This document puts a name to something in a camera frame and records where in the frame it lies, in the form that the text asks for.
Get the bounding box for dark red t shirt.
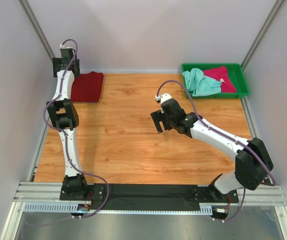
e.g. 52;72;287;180
71;71;104;103

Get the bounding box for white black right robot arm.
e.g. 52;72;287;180
150;93;274;202

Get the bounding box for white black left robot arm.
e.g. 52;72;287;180
43;44;89;201

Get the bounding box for teal t shirt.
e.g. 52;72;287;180
182;68;222;97

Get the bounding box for pink t shirt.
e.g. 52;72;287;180
203;66;237;93

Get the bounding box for green plastic tray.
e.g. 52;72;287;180
181;63;250;99

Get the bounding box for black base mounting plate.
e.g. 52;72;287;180
59;183;240;211

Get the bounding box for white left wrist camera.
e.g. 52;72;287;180
59;44;75;50

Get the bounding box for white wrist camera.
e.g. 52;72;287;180
155;93;172;104
59;44;75;50

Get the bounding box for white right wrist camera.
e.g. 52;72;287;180
155;93;172;104

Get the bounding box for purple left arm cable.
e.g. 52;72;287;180
23;39;111;227

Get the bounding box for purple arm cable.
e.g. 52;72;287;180
157;79;277;223
23;39;111;227

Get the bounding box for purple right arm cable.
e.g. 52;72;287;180
157;79;277;223

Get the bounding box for slotted grey cable duct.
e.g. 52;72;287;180
22;202;213;216

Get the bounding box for aluminium front frame rail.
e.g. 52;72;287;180
14;182;287;207

